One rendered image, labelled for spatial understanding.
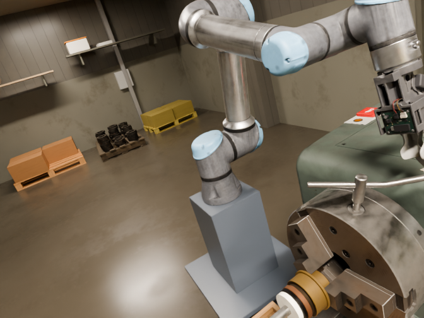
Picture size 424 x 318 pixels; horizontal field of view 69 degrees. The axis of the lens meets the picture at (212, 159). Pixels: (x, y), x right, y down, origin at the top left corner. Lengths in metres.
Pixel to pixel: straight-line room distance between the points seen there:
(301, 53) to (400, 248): 0.41
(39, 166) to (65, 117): 1.55
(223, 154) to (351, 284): 0.55
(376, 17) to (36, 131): 7.52
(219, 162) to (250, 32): 0.50
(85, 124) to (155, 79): 2.00
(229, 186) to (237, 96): 0.31
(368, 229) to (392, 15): 0.39
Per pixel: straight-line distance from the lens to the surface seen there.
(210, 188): 1.08
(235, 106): 1.05
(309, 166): 0.93
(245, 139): 1.09
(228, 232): 1.10
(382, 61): 0.65
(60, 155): 7.18
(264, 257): 1.25
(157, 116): 6.95
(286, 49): 0.58
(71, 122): 7.80
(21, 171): 6.77
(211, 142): 1.02
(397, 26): 0.64
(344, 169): 0.87
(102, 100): 7.82
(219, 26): 0.76
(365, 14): 0.65
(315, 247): 0.76
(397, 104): 0.64
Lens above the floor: 1.64
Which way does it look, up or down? 21 degrees down
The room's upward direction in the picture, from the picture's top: 17 degrees counter-clockwise
